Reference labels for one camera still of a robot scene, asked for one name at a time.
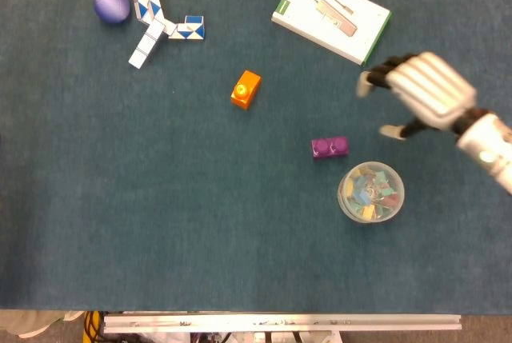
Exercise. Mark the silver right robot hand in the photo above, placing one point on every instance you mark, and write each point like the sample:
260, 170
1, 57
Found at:
428, 87

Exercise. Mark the clear tub of binder clips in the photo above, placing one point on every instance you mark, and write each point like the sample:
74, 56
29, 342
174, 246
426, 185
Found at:
370, 192

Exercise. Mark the orange building block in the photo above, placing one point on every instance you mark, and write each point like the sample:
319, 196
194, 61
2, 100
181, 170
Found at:
247, 91

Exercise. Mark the purple building block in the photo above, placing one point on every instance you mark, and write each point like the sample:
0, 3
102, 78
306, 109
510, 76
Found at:
330, 147

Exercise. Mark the white USB hub box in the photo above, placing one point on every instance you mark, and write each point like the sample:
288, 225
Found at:
332, 15

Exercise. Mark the blue felt table cover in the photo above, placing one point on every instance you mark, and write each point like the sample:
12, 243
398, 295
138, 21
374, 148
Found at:
160, 183

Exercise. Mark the blue white snake puzzle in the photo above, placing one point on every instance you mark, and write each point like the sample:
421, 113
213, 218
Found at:
150, 15

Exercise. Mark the purple ball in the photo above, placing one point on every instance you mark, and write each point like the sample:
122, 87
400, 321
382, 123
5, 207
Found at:
112, 6

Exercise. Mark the white cloth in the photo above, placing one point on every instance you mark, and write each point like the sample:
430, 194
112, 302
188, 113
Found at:
28, 323

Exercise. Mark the aluminium frame rail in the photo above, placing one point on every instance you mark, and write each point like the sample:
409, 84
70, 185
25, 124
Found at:
280, 324

